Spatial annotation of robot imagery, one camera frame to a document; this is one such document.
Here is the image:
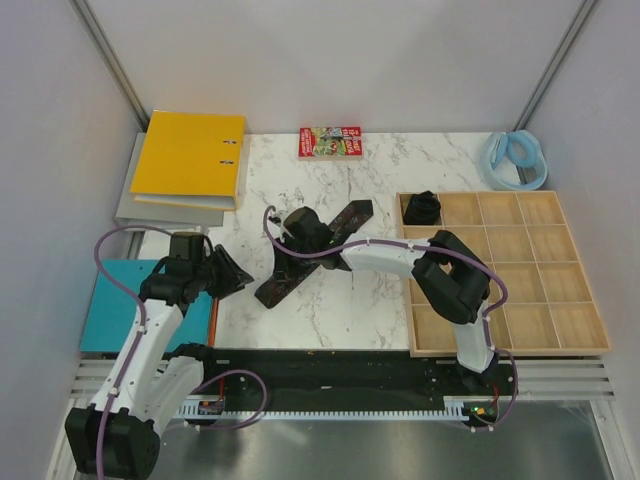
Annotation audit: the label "grey ring binder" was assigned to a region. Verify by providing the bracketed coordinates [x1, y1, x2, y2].
[115, 133, 249, 228]

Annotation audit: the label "left aluminium frame post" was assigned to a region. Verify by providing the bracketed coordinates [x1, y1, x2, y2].
[69, 0, 150, 132]

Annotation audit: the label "aluminium frame post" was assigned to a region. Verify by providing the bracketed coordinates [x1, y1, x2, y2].
[512, 0, 601, 130]
[69, 0, 150, 132]

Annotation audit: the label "light blue headphones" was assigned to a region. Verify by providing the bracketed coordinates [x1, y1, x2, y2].
[477, 130, 548, 191]

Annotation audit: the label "right aluminium frame post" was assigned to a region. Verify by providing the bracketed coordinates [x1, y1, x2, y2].
[512, 0, 601, 130]

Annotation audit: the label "rolled dark navy tie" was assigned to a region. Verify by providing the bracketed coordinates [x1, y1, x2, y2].
[403, 191, 441, 225]

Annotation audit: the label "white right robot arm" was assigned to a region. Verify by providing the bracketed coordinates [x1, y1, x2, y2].
[263, 206, 495, 394]

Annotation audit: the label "brown floral patterned tie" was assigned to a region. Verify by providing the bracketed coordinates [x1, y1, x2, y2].
[255, 200, 373, 309]

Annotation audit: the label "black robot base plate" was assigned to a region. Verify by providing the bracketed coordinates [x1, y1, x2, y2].
[176, 344, 514, 411]

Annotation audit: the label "wooden compartment tray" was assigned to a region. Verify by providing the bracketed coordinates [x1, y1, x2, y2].
[396, 191, 611, 357]

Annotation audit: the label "yellow ring binder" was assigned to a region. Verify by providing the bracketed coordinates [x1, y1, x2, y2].
[130, 110, 246, 211]

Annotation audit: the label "orange folder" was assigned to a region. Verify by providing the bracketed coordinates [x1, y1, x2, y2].
[207, 298, 219, 347]

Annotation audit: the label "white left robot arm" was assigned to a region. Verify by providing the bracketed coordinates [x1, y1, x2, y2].
[64, 232, 253, 479]

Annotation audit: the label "white slotted cable duct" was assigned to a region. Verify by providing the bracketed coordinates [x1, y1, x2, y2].
[173, 397, 498, 422]

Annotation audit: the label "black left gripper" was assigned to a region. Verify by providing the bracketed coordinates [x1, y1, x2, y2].
[192, 244, 253, 300]

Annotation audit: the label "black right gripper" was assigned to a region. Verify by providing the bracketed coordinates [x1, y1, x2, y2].
[272, 234, 317, 282]

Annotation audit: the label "red illustrated book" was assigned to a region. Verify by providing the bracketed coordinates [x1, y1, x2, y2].
[298, 126, 363, 160]

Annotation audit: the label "teal folder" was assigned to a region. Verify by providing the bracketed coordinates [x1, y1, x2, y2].
[80, 259, 212, 353]

